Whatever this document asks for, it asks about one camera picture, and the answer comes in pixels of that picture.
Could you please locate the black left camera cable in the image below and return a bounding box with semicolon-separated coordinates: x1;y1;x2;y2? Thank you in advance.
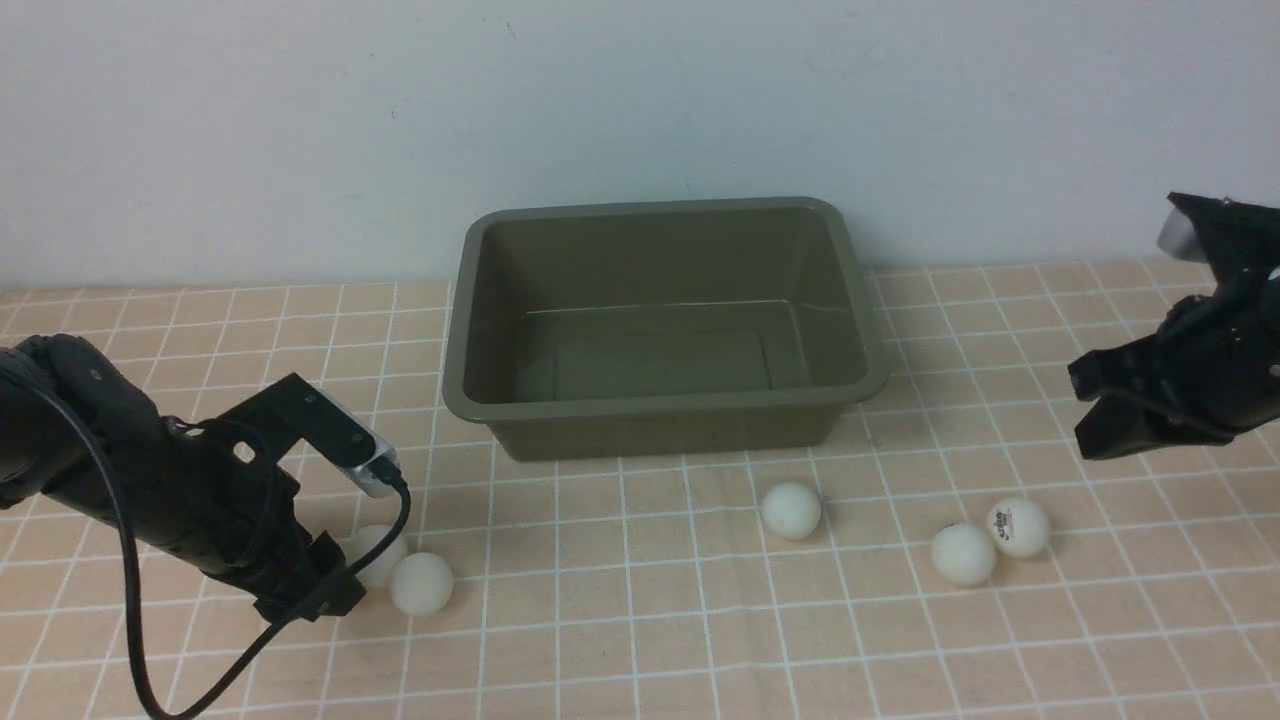
0;370;413;720

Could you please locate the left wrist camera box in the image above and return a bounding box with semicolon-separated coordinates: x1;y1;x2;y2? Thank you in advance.
215;373;404;498

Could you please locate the checkered beige tablecloth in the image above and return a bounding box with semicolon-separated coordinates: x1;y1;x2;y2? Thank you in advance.
1;260;1279;719

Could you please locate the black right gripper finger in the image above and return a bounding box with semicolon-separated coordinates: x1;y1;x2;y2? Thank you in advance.
1068;345;1151;401
1074;397;1236;461

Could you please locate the white ball with logo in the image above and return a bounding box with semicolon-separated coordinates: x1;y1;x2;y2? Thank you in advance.
986;496;1051;559

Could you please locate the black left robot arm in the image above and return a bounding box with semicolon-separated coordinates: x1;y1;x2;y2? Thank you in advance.
3;334;374;621

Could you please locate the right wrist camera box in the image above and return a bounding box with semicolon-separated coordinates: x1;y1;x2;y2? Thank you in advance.
1157;192;1279;284

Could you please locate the plain white ball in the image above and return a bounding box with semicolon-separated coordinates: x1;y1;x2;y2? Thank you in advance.
931;523;997;587
760;482;823;541

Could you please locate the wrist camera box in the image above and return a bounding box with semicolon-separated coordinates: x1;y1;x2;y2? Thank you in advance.
1157;192;1279;284
215;373;404;498

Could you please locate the olive green plastic bin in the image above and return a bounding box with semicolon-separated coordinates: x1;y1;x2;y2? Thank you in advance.
442;197;890;462

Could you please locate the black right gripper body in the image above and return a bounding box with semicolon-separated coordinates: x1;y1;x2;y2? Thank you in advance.
1119;290;1279;438

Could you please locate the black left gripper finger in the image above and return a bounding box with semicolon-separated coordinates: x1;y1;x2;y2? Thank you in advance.
253;533;367;623

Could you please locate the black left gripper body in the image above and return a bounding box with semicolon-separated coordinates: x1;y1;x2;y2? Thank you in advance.
104;432;316;591

